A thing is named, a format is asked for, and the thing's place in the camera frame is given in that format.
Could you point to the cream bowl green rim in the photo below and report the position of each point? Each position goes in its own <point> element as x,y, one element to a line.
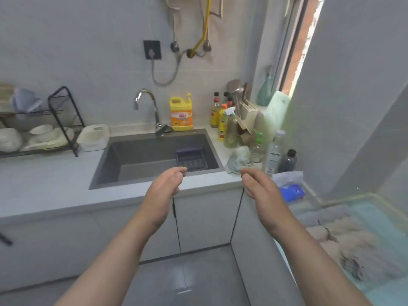
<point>44,138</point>

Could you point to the yellow squeeze bottle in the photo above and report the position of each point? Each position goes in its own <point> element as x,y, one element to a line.
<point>222,127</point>

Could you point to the person's left hand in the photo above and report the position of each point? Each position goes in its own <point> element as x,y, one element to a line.
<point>162,200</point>

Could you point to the white plastic basket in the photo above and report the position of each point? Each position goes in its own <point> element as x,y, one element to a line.
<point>94,140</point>

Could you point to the pale green cutting board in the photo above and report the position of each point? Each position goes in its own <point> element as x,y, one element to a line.
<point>275,114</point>

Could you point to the stainless steel pot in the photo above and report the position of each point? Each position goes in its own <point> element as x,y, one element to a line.
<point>234,87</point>

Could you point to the blue white plastic packet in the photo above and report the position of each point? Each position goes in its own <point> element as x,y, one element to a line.
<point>291,191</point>

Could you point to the dark blue sink rack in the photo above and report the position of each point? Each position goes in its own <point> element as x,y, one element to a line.
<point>191,156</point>

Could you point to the clear lid blue rim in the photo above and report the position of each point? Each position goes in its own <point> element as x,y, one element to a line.
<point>27,101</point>

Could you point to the clear bottle white cap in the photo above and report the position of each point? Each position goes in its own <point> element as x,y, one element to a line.
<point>274,156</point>

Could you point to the person's left forearm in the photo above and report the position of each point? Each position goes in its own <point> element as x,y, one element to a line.
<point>108,270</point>

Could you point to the chrome kitchen faucet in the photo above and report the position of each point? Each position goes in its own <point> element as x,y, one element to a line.
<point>155,108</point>

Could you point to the crumpled white plastic bag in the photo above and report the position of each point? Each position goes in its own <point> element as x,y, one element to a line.
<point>239,159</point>

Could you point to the small cream bowl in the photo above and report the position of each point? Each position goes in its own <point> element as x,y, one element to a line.
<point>41,129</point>

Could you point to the dark bottle black cap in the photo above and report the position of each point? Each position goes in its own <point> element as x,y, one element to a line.
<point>288,162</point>

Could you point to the person's right hand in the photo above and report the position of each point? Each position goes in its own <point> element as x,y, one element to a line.
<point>271,207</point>

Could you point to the white bowl red rim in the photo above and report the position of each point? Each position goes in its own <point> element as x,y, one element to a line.
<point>9,137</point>

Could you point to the brown cardboard box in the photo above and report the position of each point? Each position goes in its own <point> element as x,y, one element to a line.
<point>247,137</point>

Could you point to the yellow detergent bottle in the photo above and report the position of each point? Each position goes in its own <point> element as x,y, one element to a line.
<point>181,117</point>

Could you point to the person's right forearm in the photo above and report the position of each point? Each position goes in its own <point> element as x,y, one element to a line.
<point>322,274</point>

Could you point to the grey kitchen sink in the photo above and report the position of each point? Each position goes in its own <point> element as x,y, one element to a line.
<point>127,156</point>

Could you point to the window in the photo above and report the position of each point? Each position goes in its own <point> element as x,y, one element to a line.
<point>302,44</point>

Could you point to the white base cabinet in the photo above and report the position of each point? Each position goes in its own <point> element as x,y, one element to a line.
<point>255,251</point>

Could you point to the green cap bottle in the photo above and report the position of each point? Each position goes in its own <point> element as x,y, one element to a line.
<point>257,149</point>

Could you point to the grey corrugated pipe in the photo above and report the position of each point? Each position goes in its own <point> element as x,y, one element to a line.
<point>174,28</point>
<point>221,7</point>

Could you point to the green glass bottle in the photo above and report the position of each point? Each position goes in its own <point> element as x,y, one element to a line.
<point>264,93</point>

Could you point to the black wall socket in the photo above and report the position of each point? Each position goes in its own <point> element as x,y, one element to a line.
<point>152,49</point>

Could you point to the beige knife block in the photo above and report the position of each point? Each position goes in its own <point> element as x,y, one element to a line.
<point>248,116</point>

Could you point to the chrome water valve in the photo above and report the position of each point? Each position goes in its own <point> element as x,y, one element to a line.
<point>174,47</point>
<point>207,46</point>

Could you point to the clear plastic storage bin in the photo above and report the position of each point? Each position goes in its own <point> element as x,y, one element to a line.
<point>389,226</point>

